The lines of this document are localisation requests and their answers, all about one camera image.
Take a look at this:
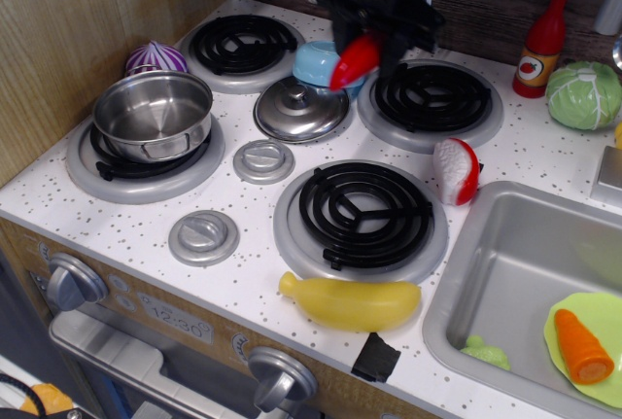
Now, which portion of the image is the grey stovetop knob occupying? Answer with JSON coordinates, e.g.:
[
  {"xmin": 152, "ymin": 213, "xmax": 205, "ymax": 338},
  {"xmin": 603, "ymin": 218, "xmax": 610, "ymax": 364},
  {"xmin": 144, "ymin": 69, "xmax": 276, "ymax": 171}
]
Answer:
[
  {"xmin": 168, "ymin": 210, "xmax": 240, "ymax": 266},
  {"xmin": 233, "ymin": 139, "xmax": 295, "ymax": 185}
]

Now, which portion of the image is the right silver oven dial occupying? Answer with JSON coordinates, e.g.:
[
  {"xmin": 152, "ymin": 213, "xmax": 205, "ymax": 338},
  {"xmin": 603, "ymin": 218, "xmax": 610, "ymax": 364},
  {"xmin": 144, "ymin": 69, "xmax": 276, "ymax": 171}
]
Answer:
[{"xmin": 248, "ymin": 346, "xmax": 319, "ymax": 414}]

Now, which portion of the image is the silver oven door handle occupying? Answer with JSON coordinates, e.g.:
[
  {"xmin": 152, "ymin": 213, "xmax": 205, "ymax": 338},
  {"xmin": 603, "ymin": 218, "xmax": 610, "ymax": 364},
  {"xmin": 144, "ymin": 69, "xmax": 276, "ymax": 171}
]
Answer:
[{"xmin": 50, "ymin": 311, "xmax": 268, "ymax": 418}]

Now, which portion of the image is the steel pot lid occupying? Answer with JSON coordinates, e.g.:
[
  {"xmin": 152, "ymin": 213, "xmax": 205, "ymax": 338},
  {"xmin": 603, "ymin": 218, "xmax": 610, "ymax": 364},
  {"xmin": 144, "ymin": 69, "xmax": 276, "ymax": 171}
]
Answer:
[{"xmin": 254, "ymin": 76, "xmax": 350, "ymax": 144}]

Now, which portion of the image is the front left stove burner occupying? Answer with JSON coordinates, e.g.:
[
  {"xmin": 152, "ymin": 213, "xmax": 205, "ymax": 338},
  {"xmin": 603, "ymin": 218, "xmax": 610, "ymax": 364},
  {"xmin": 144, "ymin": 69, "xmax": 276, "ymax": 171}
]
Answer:
[{"xmin": 66, "ymin": 118, "xmax": 225, "ymax": 205}]

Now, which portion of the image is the small steel pan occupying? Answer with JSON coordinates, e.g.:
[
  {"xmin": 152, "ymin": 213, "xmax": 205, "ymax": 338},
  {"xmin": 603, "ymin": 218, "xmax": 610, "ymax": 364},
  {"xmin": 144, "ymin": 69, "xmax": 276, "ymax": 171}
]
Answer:
[{"xmin": 93, "ymin": 70, "xmax": 213, "ymax": 163}]

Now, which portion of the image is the oven clock display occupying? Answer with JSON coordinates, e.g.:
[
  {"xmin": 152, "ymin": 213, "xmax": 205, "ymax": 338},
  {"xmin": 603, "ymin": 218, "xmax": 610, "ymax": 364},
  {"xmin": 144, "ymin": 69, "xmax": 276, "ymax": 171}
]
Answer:
[{"xmin": 138, "ymin": 293, "xmax": 214, "ymax": 345}]

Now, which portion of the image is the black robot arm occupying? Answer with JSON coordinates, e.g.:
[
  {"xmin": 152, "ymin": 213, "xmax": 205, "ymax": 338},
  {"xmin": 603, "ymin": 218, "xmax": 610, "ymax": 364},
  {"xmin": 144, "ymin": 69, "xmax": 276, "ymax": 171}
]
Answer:
[{"xmin": 317, "ymin": 0, "xmax": 445, "ymax": 78}]

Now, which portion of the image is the purple toy onion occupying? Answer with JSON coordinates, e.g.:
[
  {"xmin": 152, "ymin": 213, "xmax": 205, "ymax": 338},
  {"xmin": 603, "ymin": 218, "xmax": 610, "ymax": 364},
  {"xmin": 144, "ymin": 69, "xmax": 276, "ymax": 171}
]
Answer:
[{"xmin": 125, "ymin": 41, "xmax": 189, "ymax": 76}]

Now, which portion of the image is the silver sink basin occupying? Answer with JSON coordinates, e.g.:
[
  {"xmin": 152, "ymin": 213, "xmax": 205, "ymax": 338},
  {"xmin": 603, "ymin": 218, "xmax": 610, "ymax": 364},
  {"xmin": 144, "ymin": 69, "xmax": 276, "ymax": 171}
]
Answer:
[{"xmin": 423, "ymin": 182, "xmax": 621, "ymax": 418}]

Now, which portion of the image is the left silver oven dial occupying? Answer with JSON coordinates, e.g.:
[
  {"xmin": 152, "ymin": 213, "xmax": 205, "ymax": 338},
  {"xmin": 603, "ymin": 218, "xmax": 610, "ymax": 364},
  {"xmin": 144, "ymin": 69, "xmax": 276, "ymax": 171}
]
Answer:
[{"xmin": 47, "ymin": 253, "xmax": 109, "ymax": 312}]

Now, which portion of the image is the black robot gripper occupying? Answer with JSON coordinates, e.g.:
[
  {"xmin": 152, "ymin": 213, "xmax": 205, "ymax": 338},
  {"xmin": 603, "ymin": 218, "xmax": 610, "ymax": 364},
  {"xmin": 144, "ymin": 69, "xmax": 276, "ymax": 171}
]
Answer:
[{"xmin": 320, "ymin": 0, "xmax": 445, "ymax": 78}]

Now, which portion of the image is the red white radish slice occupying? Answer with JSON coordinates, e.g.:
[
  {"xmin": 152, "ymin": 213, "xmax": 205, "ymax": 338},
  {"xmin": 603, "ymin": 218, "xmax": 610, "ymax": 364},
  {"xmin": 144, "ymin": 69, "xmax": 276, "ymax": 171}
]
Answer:
[{"xmin": 432, "ymin": 138, "xmax": 480, "ymax": 206}]

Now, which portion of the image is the green toy vegetable piece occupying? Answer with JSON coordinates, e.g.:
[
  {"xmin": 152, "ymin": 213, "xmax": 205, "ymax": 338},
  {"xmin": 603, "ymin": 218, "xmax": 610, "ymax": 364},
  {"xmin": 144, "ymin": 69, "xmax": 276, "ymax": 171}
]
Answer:
[{"xmin": 461, "ymin": 335, "xmax": 511, "ymax": 371}]

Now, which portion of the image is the upper grey stovetop knob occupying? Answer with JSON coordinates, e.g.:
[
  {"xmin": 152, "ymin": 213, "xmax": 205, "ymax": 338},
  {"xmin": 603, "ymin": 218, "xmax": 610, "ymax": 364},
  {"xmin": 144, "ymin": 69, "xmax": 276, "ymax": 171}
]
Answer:
[{"xmin": 233, "ymin": 139, "xmax": 295, "ymax": 185}]

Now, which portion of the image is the yellow toy banana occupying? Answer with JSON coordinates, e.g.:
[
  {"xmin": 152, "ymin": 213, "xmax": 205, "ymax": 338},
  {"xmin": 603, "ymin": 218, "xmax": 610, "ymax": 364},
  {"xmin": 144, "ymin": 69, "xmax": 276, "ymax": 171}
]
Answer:
[{"xmin": 279, "ymin": 272, "xmax": 422, "ymax": 332}]

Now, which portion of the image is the red ketchup bottle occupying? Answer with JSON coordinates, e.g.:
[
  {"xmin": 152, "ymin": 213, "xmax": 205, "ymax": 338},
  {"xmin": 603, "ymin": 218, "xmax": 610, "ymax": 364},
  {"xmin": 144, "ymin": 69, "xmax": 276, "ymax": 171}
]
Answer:
[{"xmin": 512, "ymin": 0, "xmax": 568, "ymax": 98}]

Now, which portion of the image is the silver oven dial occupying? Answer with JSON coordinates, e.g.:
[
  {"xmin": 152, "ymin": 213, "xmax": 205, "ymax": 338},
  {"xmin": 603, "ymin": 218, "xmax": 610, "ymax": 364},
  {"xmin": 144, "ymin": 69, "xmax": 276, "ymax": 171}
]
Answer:
[
  {"xmin": 248, "ymin": 346, "xmax": 319, "ymax": 414},
  {"xmin": 47, "ymin": 253, "xmax": 109, "ymax": 312}
]

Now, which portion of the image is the light green plate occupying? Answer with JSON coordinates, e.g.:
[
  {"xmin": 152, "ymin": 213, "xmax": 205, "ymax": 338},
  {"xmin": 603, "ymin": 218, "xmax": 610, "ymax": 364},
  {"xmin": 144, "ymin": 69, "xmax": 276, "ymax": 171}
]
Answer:
[{"xmin": 543, "ymin": 293, "xmax": 621, "ymax": 409}]

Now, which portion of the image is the back right stove burner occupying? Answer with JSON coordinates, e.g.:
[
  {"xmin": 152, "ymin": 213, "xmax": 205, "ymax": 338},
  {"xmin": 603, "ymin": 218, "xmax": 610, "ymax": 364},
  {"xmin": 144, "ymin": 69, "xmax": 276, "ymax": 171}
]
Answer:
[{"xmin": 357, "ymin": 59, "xmax": 503, "ymax": 154}]

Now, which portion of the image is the light blue bowl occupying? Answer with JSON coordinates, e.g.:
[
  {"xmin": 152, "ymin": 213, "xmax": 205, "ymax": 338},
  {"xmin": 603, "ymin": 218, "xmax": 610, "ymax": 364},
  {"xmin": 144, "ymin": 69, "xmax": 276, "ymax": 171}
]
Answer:
[{"xmin": 293, "ymin": 40, "xmax": 340, "ymax": 93}]

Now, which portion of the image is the front right stove burner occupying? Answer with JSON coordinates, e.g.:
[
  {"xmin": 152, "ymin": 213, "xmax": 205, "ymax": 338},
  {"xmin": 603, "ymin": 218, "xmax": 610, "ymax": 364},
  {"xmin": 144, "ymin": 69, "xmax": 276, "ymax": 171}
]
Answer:
[{"xmin": 273, "ymin": 160, "xmax": 449, "ymax": 283}]

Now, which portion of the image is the orange toy carrot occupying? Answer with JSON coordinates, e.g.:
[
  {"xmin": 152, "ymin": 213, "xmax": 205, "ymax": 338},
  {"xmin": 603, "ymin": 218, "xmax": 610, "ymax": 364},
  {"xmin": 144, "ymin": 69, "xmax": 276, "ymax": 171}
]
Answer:
[{"xmin": 554, "ymin": 309, "xmax": 614, "ymax": 385}]

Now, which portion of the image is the green toy cabbage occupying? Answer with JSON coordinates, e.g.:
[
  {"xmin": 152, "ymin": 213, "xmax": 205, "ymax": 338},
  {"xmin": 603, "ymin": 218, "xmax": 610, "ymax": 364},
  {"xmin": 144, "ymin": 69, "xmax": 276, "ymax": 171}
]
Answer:
[{"xmin": 545, "ymin": 61, "xmax": 621, "ymax": 130}]

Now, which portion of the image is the orange object bottom left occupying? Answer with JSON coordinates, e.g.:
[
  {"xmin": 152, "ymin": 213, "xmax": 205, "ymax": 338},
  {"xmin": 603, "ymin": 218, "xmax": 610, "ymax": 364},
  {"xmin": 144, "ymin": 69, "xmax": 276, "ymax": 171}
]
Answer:
[{"xmin": 19, "ymin": 383, "xmax": 74, "ymax": 415}]

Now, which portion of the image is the black cable bottom left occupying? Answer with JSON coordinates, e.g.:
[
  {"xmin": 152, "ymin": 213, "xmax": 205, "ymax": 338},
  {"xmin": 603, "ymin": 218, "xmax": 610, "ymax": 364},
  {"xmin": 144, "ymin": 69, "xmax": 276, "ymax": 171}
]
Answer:
[{"xmin": 0, "ymin": 372, "xmax": 54, "ymax": 415}]

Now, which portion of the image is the lower grey stovetop knob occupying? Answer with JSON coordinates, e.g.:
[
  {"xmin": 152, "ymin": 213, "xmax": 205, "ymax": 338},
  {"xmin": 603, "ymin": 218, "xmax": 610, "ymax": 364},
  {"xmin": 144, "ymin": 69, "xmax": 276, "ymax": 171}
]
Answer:
[{"xmin": 168, "ymin": 210, "xmax": 240, "ymax": 266}]

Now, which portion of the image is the red toy chili pepper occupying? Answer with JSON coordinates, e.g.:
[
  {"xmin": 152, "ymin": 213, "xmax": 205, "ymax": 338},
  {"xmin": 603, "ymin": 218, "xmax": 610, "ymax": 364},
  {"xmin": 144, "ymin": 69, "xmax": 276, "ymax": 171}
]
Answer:
[{"xmin": 328, "ymin": 31, "xmax": 386, "ymax": 90}]

